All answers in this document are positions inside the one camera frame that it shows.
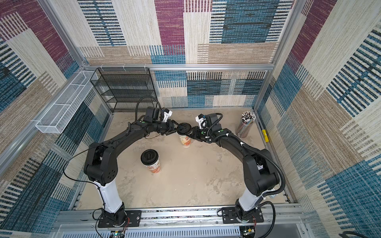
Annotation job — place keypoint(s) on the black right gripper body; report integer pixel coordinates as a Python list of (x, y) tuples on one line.
[(197, 134)]

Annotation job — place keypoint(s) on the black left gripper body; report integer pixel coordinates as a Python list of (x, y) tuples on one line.
[(165, 130)]

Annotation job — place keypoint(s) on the black cup lid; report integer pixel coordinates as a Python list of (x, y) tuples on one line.
[(184, 129), (149, 157)]

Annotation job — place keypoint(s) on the paper milk tea cup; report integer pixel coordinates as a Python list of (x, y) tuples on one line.
[(155, 168), (185, 140)]

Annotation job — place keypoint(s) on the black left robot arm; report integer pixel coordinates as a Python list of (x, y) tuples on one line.
[(101, 164)]

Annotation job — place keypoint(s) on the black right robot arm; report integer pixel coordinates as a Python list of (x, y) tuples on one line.
[(262, 176)]

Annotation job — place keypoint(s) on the yellow marker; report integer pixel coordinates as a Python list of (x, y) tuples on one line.
[(265, 135)]

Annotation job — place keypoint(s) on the black wire shelf rack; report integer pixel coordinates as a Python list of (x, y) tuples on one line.
[(123, 89)]

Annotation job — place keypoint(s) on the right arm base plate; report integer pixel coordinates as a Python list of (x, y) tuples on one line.
[(235, 214)]

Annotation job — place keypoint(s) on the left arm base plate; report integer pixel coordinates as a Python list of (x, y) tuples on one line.
[(121, 219)]

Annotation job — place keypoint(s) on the white mesh wall basket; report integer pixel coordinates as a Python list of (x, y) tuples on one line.
[(58, 116)]

